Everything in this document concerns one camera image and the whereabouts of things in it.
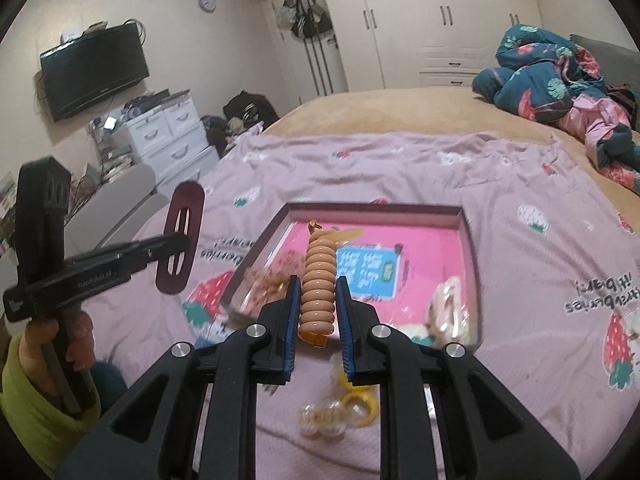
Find orange spiral hair tie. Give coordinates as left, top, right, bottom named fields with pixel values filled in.
left=297, top=219, right=367, bottom=348

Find yellow rings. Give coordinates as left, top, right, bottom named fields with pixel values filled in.
left=328, top=351, right=384, bottom=428

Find clear pearl hair claw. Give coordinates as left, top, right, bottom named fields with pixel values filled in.
left=297, top=399, right=356, bottom=440

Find maroon oval hair clip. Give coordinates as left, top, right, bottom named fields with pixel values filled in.
left=155, top=181, right=205, bottom=295

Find yellow green sleeve forearm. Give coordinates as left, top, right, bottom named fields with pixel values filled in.
left=1, top=333, right=101, bottom=479

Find left hand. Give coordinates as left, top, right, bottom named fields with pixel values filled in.
left=18, top=309, right=97, bottom=401

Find shallow cardboard tray box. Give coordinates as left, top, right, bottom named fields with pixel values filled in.
left=219, top=201, right=485, bottom=351

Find cream hair claw clip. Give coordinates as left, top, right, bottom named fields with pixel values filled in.
left=425, top=276, right=471, bottom=346

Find grey chair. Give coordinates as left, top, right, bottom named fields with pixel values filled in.
left=64, top=165, right=169, bottom=258

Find black jacket pile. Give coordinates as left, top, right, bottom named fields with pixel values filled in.
left=201, top=90, right=280, bottom=158

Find white drawer chest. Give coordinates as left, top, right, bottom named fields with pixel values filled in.
left=112, top=92, right=219, bottom=198

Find pink strawberry print blanket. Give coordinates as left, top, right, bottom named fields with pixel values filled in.
left=86, top=133, right=639, bottom=477

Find white door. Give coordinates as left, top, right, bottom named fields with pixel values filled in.
left=264, top=0, right=347, bottom=105

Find tan bed sheet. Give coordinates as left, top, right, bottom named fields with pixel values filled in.
left=266, top=87, right=640, bottom=229

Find bags hanging on door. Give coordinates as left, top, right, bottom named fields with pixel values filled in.
left=276, top=0, right=333, bottom=40

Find white wardrobe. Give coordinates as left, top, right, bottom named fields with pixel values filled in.
left=326, top=0, right=541, bottom=92

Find teal floral quilt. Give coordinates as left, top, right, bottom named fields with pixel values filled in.
left=472, top=24, right=639, bottom=193

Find grey headboard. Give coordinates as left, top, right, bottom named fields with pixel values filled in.
left=570, top=34, right=640, bottom=105

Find black wall television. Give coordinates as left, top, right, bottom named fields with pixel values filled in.
left=40, top=23, right=149, bottom=122

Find round wall clock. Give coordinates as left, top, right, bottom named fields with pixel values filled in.
left=198, top=0, right=217, bottom=13

